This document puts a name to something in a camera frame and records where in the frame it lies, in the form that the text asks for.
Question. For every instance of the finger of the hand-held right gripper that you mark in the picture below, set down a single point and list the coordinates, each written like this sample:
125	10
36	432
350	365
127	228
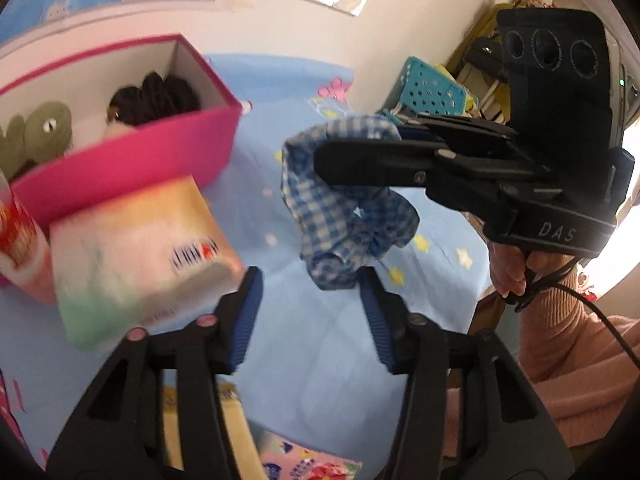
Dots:
465	132
370	162

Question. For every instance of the blue gingham cloth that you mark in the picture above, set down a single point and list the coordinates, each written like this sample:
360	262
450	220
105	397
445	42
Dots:
320	210

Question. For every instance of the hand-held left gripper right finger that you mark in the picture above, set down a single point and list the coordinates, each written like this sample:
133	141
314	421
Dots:
375	325

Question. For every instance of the white lotion bottle red label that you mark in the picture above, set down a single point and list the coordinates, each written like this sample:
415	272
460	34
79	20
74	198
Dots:
20	245

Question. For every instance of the black cloth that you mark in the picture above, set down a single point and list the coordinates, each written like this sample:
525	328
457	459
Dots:
160	95

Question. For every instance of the person's right hand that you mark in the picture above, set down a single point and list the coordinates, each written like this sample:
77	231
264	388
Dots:
510	270

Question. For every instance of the pink cardboard box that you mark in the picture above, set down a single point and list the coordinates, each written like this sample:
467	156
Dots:
150	160

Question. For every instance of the pastel tissue box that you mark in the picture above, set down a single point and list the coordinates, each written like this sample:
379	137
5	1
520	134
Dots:
135	260

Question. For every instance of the yellow packet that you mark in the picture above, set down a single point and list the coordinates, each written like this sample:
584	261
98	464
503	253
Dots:
240	425

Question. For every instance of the black handbag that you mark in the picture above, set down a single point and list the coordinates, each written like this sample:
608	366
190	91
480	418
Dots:
482	57

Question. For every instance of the teal perforated plastic basket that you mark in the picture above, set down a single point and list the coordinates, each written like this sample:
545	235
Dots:
430	90

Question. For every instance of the person's right forearm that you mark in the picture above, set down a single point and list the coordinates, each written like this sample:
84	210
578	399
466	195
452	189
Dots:
575	360

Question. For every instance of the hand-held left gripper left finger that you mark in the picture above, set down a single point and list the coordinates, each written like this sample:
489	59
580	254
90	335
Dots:
245	320

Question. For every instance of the blue cartoon printed bed sheet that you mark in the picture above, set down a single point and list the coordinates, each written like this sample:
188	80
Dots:
310	385

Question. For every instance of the pink floral tissue packet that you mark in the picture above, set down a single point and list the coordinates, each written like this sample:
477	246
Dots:
320	465

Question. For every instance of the green plush toy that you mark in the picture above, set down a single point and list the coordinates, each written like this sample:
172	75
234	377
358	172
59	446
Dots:
45	130

